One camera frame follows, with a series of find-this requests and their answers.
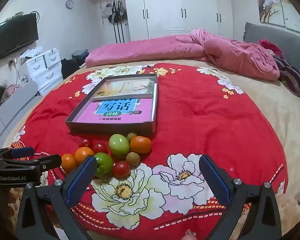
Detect white drawer cabinet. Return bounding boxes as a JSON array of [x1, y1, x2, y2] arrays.
[[19, 48, 63, 96]]

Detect black bag on floor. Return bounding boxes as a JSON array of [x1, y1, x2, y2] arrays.
[[61, 59, 79, 80]]

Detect green apple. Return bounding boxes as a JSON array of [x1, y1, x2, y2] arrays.
[[109, 134, 130, 157], [94, 152, 114, 177]]

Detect round wall clock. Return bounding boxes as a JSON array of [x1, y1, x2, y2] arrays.
[[65, 0, 74, 10]]

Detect red floral blanket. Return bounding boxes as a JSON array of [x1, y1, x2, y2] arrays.
[[11, 63, 287, 239]]

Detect red cherry tomato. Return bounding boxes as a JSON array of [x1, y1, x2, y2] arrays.
[[93, 142, 108, 154], [112, 160, 130, 178], [79, 139, 91, 148]]

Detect black wall television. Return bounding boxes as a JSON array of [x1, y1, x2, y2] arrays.
[[0, 13, 39, 59]]

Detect orange mandarin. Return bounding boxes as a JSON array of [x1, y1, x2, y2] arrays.
[[75, 147, 95, 165], [61, 153, 78, 173], [130, 136, 152, 154]]

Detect white wardrobe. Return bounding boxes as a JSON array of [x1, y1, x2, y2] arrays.
[[83, 0, 235, 41]]

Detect striped dark pillow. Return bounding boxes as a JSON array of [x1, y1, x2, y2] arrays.
[[273, 55, 300, 97]]

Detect beige bed sheet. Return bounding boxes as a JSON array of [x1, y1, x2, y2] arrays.
[[2, 58, 300, 205]]

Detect hanging bags on door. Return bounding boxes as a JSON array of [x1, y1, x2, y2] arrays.
[[101, 0, 128, 44]]

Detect yellow landscape cover book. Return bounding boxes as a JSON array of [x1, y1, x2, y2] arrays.
[[93, 78, 155, 99]]

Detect pink rumpled duvet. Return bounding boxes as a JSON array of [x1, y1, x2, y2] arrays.
[[85, 29, 280, 81]]

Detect red pillow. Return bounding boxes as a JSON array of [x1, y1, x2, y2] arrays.
[[258, 39, 286, 59]]

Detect pink Chinese workbook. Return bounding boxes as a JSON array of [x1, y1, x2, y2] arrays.
[[74, 98, 153, 124]]

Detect tree wall painting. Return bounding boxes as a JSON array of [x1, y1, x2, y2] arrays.
[[257, 0, 300, 33]]

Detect grey padded headboard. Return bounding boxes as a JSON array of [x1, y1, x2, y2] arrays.
[[243, 22, 300, 70]]

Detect small brown longan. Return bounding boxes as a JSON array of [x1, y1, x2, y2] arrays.
[[126, 152, 141, 166], [127, 132, 137, 142]]

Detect grey shallow cardboard tray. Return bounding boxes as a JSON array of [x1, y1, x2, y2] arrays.
[[65, 74, 158, 136]]

